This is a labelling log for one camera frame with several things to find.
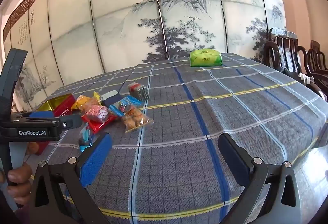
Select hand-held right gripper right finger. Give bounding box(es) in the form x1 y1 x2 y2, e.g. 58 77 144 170
218 133 302 224

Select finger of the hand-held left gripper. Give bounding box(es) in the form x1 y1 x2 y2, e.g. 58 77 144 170
11 111 62 122
58 114 83 129

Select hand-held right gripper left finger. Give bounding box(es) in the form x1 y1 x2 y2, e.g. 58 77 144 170
29 132 113 224

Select red tin box gold inside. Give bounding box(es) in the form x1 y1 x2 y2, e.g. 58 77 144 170
26 93 77 156

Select orange snack packet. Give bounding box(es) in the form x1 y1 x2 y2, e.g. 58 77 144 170
70 95 93 112

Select small clear blue-ended candy packet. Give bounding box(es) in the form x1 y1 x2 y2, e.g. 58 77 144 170
78 123 96 152

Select pink patterned snack packet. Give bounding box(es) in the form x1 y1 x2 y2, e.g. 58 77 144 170
83 105 109 123

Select yellow clear snack packet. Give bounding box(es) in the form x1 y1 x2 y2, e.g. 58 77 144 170
88 92 103 108

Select grey and navy snack packet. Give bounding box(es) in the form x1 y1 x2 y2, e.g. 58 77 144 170
101 90 124 107

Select clear fried dough twist packet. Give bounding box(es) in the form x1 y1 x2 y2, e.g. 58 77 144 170
120 106 154 133

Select blue snack packet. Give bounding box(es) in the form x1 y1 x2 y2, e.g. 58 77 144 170
109 96 142 115

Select dark snack packet red label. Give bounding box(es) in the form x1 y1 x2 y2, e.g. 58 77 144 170
127 82 150 101

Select person's left hand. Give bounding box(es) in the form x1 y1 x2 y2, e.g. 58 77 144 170
6 163 33 206

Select grey plaid tablecloth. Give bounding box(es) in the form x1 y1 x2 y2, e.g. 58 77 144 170
24 52 328 224

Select painted folding screen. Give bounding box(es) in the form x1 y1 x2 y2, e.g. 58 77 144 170
0 0 285 112

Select green snack packet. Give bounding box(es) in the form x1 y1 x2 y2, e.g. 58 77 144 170
190 49 222 67

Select white object on chair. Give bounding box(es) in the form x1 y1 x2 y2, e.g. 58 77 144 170
298 72 315 84

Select dark wooden chair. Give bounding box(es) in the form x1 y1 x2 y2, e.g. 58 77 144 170
306 40 328 73
263 27 327 102

